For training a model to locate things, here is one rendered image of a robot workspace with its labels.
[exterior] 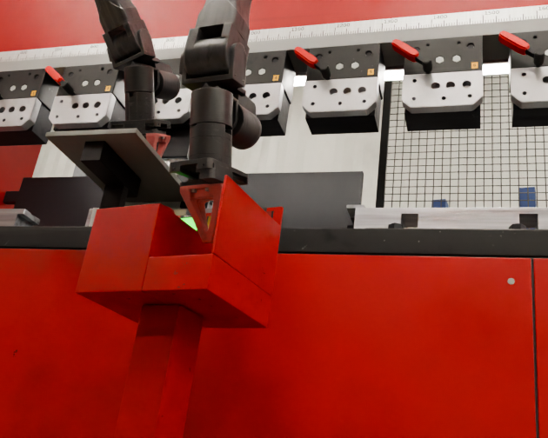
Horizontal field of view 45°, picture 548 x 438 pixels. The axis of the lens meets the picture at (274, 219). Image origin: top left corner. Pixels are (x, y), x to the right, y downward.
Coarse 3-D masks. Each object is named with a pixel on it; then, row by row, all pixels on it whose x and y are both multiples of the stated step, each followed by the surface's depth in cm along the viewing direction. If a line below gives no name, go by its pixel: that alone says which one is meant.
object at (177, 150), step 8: (176, 128) 146; (184, 128) 145; (176, 136) 145; (184, 136) 144; (168, 144) 144; (176, 144) 144; (184, 144) 143; (168, 152) 144; (176, 152) 143; (184, 152) 142; (168, 160) 144; (176, 160) 143; (184, 160) 143
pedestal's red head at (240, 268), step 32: (224, 192) 82; (96, 224) 89; (128, 224) 86; (160, 224) 85; (224, 224) 81; (256, 224) 89; (96, 256) 87; (128, 256) 84; (160, 256) 82; (192, 256) 80; (224, 256) 81; (256, 256) 88; (96, 288) 84; (128, 288) 82; (160, 288) 80; (192, 288) 78; (224, 288) 80; (256, 288) 87; (224, 320) 88; (256, 320) 87
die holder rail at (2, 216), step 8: (0, 216) 146; (8, 216) 145; (16, 216) 145; (24, 216) 146; (32, 216) 148; (0, 224) 145; (8, 224) 145; (16, 224) 145; (24, 224) 147; (32, 224) 150
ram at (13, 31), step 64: (0, 0) 177; (64, 0) 170; (192, 0) 157; (256, 0) 151; (320, 0) 146; (384, 0) 141; (448, 0) 137; (512, 0) 133; (0, 64) 166; (64, 64) 160; (384, 64) 143
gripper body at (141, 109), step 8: (128, 96) 128; (136, 96) 127; (144, 96) 128; (152, 96) 129; (128, 104) 128; (136, 104) 127; (144, 104) 128; (152, 104) 129; (128, 112) 128; (136, 112) 128; (144, 112) 128; (152, 112) 129; (128, 120) 128; (136, 120) 127; (144, 120) 127; (152, 120) 126; (160, 120) 128; (112, 128) 129; (120, 128) 130; (160, 128) 131; (168, 128) 131
